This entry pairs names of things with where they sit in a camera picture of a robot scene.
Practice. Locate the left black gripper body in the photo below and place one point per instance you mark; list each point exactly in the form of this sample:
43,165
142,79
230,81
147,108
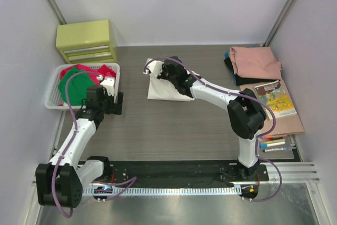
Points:
117,104

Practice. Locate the white printed t shirt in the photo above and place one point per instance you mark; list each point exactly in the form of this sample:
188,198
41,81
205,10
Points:
159,89

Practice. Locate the pink t shirt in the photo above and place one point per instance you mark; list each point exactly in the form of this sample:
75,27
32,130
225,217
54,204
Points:
255,63

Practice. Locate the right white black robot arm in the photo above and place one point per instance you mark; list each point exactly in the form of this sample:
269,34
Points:
246,114

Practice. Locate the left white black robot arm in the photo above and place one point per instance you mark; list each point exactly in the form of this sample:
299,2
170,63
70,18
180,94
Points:
61,182

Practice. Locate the green t shirt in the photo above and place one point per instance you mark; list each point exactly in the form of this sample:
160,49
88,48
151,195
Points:
78,85

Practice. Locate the red t shirt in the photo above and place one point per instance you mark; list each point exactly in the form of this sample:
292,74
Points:
105,70

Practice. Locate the white plastic basket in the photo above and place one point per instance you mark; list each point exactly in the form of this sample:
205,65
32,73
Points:
53,99

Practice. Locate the yellow-green drawer box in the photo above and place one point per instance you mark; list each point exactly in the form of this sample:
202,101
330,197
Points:
87,42

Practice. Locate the yellow picture book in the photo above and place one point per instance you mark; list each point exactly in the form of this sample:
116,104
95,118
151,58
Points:
276,97

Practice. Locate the yellow marker pen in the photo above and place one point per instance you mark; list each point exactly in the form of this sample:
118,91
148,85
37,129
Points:
273,142

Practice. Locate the red marker pen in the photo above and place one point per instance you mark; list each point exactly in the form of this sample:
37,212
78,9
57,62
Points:
272,138

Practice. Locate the dark blue marker pen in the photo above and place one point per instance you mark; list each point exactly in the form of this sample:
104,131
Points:
287,148

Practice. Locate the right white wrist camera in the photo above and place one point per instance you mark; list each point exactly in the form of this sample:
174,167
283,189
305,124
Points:
153,68

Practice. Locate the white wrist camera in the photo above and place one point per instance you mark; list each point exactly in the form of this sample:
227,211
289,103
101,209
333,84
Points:
108,83
153,68

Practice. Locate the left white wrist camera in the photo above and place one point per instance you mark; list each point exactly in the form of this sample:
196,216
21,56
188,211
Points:
108,83

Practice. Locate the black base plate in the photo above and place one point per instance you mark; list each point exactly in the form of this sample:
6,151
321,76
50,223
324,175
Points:
182,174

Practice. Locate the white slotted cable duct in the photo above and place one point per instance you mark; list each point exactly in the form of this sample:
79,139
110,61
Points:
104,191

